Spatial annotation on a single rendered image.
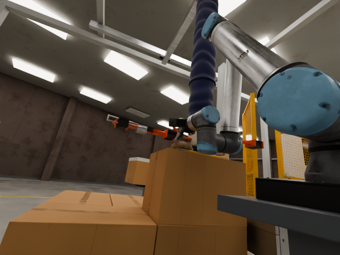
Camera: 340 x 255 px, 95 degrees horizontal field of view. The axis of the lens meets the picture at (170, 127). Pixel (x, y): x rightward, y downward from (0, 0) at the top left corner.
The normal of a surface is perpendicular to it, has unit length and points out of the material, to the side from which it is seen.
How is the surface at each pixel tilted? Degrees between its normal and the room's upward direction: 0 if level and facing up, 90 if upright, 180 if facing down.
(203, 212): 90
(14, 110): 90
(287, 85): 99
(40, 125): 90
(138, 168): 90
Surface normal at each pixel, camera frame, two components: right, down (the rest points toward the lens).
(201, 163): 0.37, -0.24
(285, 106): -0.87, -0.11
